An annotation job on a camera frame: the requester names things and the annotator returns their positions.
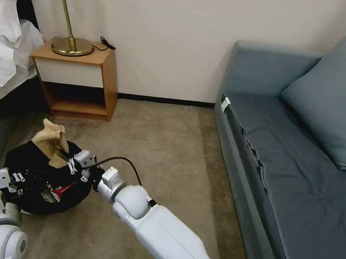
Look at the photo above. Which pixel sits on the blue-grey cushion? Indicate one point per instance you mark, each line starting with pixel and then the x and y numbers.
pixel 337 106

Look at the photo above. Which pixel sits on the wooden nightstand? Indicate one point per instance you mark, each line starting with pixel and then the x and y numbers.
pixel 70 70

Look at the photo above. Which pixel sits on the brown paper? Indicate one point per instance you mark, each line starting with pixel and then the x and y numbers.
pixel 48 139

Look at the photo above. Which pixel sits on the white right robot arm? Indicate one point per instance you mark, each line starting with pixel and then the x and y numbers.
pixel 170 231

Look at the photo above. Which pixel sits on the white sofa tag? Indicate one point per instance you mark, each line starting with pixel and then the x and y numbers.
pixel 226 103

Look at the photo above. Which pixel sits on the blue-grey sofa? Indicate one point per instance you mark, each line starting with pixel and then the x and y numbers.
pixel 295 204

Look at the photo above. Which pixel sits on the red wrapper scrap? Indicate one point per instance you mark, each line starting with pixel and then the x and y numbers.
pixel 63 190

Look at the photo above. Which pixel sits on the grey crumpled wrapper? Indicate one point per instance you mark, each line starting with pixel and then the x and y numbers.
pixel 48 195

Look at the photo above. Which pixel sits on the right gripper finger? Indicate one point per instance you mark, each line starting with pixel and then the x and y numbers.
pixel 70 164
pixel 84 175

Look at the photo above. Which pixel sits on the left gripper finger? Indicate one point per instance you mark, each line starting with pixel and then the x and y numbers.
pixel 18 176
pixel 20 191

